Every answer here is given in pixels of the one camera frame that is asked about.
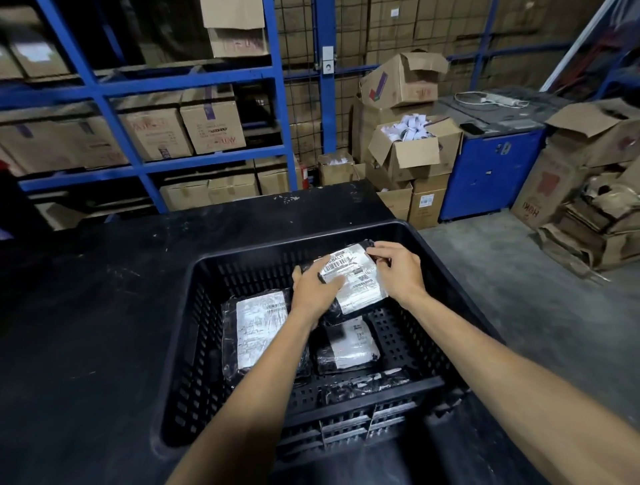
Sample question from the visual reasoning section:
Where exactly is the person's left hand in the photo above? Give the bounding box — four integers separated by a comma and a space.
291, 264, 347, 330

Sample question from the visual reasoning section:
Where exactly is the person's right hand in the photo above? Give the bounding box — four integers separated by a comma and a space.
372, 241, 427, 307

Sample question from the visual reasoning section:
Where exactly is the black parcel with barcode label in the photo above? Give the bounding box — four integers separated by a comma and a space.
299, 239, 392, 326

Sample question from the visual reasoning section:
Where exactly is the person's right forearm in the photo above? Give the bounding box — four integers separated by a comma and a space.
404, 292, 640, 485

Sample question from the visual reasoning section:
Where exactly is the person's left forearm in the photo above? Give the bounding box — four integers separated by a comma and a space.
167, 306, 321, 485

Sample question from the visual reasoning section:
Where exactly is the cardboard box with white label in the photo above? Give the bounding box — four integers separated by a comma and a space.
407, 172, 451, 231

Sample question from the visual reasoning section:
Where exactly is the small black parcel white label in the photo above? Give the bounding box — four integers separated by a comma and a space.
312, 316, 382, 375

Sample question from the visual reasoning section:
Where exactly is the large black parcel white label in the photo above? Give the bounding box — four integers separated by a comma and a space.
221, 290, 312, 386

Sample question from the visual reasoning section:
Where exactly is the small open cardboard box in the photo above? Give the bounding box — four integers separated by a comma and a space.
317, 152, 367, 187

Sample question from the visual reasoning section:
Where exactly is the open cardboard box with papers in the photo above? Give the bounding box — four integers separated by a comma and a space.
367, 115, 464, 184

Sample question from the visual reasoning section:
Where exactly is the black wrapped parcel without label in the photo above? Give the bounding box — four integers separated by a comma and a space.
320, 369, 412, 404

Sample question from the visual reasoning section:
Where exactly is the heap of white paper slips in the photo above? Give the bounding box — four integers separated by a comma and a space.
381, 114, 442, 144

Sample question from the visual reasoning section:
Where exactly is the blue metal cabinet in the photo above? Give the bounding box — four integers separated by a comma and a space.
434, 87, 559, 224

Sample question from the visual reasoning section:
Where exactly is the black plastic crate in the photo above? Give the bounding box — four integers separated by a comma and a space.
159, 220, 506, 463

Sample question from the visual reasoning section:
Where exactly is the open cardboard box red mark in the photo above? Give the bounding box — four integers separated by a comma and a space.
358, 50, 450, 109

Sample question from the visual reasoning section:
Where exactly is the tall cardboard box red print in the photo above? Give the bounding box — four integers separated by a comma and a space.
510, 144, 601, 231

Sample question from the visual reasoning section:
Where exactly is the white power strip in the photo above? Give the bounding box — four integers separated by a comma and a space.
453, 91, 530, 110

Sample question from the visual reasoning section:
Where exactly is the blue metal shelving rack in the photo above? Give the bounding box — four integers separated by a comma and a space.
0, 0, 341, 215

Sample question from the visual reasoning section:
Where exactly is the cardboard box with purple tape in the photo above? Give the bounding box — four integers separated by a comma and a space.
180, 87, 247, 155

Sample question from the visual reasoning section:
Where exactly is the pile of flattened cardboard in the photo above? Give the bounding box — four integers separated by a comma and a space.
532, 160, 640, 284

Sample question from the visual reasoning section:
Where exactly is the stack of cardboard boxes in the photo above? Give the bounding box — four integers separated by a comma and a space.
277, 0, 601, 166

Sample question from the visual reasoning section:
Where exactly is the cardboard box with red print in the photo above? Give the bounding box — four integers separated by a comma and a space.
117, 104, 194, 162

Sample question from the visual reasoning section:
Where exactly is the torn open cardboard box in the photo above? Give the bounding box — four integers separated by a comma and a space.
544, 97, 640, 169

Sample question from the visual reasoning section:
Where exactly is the cardboard box with open flap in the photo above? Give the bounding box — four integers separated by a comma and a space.
200, 0, 269, 59

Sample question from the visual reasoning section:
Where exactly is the white pole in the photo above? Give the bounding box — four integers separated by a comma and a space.
537, 0, 619, 94

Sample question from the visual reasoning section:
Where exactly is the wide cardboard box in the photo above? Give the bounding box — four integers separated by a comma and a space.
0, 119, 127, 174

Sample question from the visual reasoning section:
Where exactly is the wire mesh fence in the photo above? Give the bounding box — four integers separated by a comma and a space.
275, 0, 603, 168

